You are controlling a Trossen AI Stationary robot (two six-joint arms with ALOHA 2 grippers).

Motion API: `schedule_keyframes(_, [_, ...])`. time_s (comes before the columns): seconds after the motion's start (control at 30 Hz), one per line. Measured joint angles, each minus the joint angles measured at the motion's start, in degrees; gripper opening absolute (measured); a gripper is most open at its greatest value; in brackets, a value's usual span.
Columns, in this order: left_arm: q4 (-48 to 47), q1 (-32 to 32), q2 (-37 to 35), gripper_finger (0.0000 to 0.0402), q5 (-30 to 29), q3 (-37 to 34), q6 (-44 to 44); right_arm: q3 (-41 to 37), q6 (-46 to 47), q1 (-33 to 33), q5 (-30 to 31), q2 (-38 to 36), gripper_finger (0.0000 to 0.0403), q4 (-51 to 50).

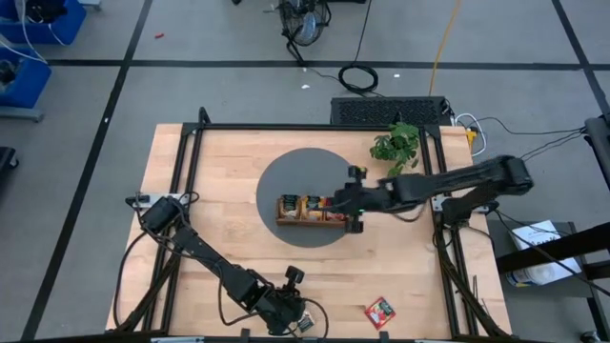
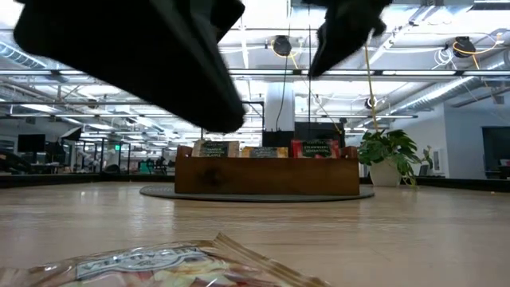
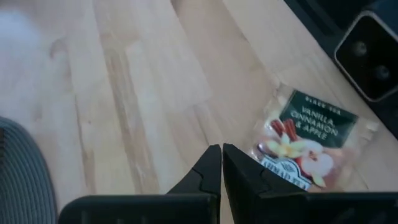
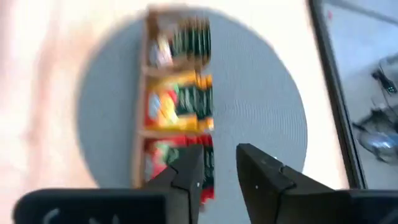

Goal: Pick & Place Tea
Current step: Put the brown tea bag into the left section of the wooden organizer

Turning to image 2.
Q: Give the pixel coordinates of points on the black background gantry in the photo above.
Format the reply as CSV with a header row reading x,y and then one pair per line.
x,y
262,119

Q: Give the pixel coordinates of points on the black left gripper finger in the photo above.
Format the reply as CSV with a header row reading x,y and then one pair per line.
x,y
167,71

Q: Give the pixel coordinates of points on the wooden three-compartment tray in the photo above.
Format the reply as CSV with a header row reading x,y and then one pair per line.
x,y
267,175

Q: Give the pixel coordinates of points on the black perforated computer case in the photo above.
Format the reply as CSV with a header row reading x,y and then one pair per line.
x,y
318,129

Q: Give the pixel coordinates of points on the white wall picture frame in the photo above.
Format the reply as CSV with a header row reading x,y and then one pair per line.
x,y
437,159

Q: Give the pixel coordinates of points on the orange tea packet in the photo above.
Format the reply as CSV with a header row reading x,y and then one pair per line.
x,y
265,152

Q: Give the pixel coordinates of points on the black background monitor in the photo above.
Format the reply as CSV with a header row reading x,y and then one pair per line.
x,y
31,142

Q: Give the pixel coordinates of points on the potted green plant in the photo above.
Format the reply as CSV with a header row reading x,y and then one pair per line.
x,y
388,149

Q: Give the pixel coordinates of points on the black aluminium table frame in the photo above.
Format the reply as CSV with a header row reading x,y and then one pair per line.
x,y
79,180

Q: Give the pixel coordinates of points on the grey round mat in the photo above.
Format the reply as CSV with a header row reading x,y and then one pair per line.
x,y
159,192

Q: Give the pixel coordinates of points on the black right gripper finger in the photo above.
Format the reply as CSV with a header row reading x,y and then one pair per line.
x,y
338,44

